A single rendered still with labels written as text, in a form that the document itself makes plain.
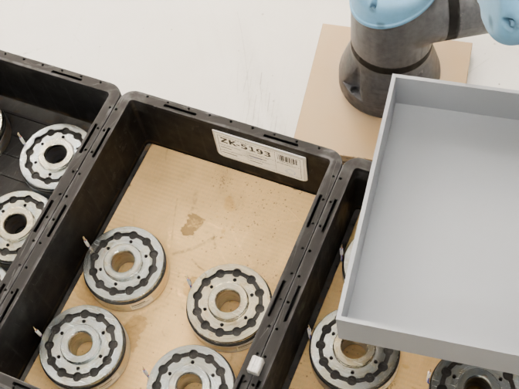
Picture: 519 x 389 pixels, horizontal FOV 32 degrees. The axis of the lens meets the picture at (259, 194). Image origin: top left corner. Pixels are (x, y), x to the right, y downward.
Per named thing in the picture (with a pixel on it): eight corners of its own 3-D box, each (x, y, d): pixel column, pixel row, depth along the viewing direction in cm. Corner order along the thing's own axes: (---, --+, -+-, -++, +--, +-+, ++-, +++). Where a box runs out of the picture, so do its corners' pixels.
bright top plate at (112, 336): (59, 298, 110) (58, 295, 109) (136, 317, 107) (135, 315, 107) (27, 376, 105) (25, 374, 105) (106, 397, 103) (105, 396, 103)
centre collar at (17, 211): (13, 202, 116) (11, 200, 116) (43, 218, 115) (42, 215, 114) (-10, 232, 114) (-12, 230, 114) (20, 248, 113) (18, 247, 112)
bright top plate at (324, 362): (327, 296, 106) (327, 295, 106) (410, 324, 104) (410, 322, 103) (297, 374, 102) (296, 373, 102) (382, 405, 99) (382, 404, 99)
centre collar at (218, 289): (221, 276, 108) (220, 274, 108) (256, 293, 107) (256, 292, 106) (200, 310, 106) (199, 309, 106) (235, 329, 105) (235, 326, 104)
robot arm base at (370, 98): (344, 33, 140) (344, -9, 132) (442, 40, 138) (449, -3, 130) (333, 114, 133) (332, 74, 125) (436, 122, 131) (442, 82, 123)
